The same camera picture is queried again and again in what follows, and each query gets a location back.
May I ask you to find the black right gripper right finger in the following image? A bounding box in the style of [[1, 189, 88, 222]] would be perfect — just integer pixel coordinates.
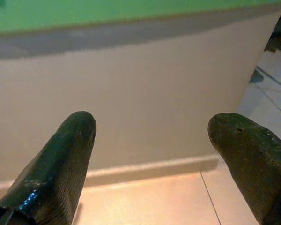
[[207, 112, 281, 225]]

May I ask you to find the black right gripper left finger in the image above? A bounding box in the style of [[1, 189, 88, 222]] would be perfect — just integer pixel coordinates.
[[0, 111, 97, 225]]

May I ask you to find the beige skirting board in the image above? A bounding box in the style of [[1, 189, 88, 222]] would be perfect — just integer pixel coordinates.
[[0, 156, 220, 195]]

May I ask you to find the green wall board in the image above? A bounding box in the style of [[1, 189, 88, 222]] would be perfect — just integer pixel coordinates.
[[0, 0, 281, 36]]

